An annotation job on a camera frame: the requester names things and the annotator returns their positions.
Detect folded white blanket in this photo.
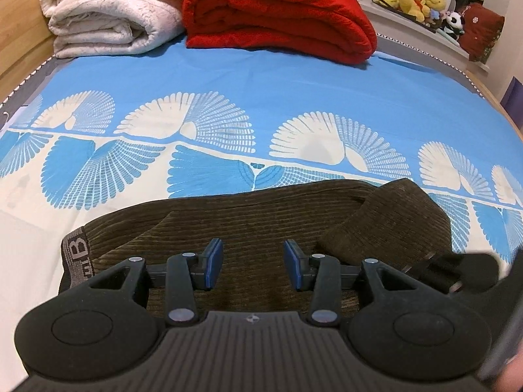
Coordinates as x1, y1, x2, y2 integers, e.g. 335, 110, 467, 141
40, 0, 196, 59

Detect folded red blanket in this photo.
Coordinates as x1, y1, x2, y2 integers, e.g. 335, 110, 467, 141
182, 0, 378, 65

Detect brown corduroy pants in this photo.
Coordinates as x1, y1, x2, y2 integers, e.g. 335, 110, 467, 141
58, 178, 455, 322

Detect panda plush toy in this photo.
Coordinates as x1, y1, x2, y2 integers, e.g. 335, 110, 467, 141
442, 11, 465, 37

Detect dark red cushion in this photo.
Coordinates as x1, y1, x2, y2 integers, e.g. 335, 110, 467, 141
457, 2, 506, 65

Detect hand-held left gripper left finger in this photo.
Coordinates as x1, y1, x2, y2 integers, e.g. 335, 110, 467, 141
88, 238, 224, 328

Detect blue white printed bed sheet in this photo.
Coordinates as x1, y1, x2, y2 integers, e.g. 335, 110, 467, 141
0, 35, 523, 392

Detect yellow plush bear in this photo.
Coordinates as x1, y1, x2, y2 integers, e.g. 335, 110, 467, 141
420, 0, 453, 23

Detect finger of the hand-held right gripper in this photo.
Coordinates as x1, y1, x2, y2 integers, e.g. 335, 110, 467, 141
402, 252, 504, 295

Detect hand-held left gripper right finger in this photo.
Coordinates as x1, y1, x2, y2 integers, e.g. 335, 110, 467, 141
283, 238, 422, 328

